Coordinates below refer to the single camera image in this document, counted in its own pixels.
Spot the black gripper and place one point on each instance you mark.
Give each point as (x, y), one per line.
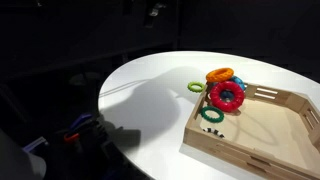
(156, 9)

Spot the blue purple plastic object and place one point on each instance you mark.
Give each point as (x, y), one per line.
(81, 120)

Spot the orange clamp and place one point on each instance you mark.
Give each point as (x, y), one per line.
(71, 137)

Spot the wooden tray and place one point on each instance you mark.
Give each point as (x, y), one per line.
(266, 130)

